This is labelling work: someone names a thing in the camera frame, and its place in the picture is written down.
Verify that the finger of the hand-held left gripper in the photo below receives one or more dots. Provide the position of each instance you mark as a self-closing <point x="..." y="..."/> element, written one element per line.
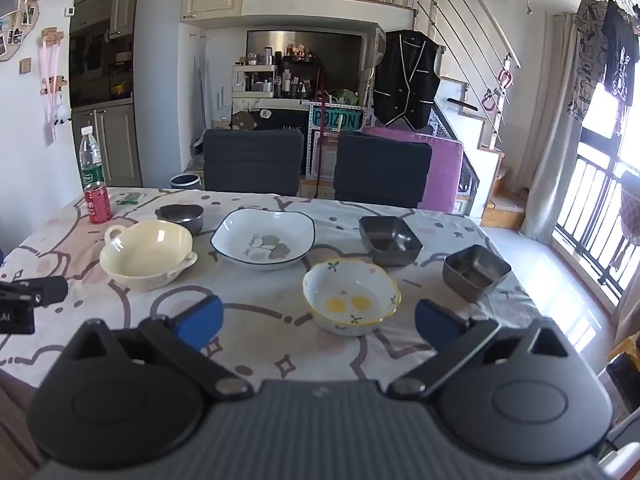
<point x="40" y="291"/>

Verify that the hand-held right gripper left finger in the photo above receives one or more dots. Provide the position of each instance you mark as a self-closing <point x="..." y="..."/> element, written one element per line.
<point x="200" y="322"/>

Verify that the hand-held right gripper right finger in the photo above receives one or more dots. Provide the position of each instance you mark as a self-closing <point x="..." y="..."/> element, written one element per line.
<point x="435" y="325"/>

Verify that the square steel container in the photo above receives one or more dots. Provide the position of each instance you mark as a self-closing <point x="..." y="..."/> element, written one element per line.
<point x="475" y="272"/>
<point x="390" y="242"/>

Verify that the cream plate with dark rim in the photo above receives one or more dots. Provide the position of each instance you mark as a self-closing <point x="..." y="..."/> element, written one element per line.
<point x="145" y="255"/>

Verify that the yellow rim floral bowl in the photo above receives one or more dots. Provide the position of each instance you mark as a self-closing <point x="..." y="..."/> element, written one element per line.
<point x="350" y="295"/>

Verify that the white square plate dark rim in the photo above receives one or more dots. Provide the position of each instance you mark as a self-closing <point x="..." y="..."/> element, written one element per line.
<point x="260" y="240"/>

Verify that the oval steel bowl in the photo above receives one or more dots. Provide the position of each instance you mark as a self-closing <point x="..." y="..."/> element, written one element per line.
<point x="180" y="216"/>

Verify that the bear print tablecloth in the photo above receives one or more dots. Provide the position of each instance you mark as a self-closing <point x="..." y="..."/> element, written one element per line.
<point x="250" y="287"/>

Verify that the red drink can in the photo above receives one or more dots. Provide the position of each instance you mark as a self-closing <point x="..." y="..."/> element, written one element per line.
<point x="97" y="205"/>

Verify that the green snack packet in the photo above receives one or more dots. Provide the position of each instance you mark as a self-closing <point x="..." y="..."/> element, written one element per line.
<point x="131" y="199"/>

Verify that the clear plastic water bottle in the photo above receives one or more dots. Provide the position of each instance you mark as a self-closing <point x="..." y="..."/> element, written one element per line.
<point x="92" y="160"/>

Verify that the grey trash bin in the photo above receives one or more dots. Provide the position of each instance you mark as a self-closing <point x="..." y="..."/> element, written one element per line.
<point x="185" y="181"/>

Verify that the purple cushion board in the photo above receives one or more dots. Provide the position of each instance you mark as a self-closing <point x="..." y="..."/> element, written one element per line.
<point x="445" y="170"/>

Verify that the dark grey chair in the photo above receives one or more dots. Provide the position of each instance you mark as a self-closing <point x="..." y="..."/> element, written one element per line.
<point x="252" y="160"/>
<point x="382" y="170"/>

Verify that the grey kitchen cabinet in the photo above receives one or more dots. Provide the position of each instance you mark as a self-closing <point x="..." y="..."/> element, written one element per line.
<point x="117" y="145"/>

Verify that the wooden staircase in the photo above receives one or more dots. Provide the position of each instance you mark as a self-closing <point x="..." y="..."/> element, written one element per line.
<point x="492" y="160"/>

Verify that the dark bag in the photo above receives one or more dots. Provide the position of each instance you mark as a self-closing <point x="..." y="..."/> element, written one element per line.
<point x="625" y="380"/>

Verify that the white perforated board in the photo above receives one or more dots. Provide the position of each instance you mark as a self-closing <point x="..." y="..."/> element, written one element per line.
<point x="325" y="160"/>

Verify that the black balcony railing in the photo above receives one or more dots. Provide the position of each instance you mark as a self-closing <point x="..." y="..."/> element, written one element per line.
<point x="590" y="200"/>

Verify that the beige curtain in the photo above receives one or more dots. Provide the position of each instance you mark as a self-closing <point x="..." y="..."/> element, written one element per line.
<point x="550" y="160"/>

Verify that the black storage box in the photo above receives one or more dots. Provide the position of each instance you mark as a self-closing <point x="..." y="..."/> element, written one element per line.
<point x="280" y="120"/>

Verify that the hanging net bag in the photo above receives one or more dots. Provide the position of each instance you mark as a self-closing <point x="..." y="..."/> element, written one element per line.
<point x="631" y="210"/>

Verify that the teal sign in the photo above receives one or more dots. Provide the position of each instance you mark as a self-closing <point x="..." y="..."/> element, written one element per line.
<point x="335" y="119"/>

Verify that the red hook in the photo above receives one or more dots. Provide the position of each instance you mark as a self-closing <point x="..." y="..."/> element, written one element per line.
<point x="489" y="100"/>

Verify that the kitchen appliance niche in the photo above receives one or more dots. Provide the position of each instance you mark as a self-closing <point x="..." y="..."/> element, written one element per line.
<point x="100" y="60"/>

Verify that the white shelf rack with bottles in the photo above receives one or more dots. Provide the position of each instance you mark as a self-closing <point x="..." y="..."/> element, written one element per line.
<point x="252" y="85"/>

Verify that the black vest white trim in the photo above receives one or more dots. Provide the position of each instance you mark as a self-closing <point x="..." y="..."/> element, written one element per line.
<point x="405" y="75"/>

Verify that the metal stair railing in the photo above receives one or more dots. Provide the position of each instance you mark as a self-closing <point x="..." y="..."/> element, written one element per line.
<point x="465" y="25"/>

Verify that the patterned hanging garment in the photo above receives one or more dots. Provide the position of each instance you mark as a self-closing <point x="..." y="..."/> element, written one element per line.
<point x="587" y="60"/>

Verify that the black hanging t-shirt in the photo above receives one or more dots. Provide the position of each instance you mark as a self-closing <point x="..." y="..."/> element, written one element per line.
<point x="619" y="50"/>

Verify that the wall photo collage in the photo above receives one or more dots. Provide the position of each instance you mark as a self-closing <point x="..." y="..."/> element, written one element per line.
<point x="17" y="10"/>

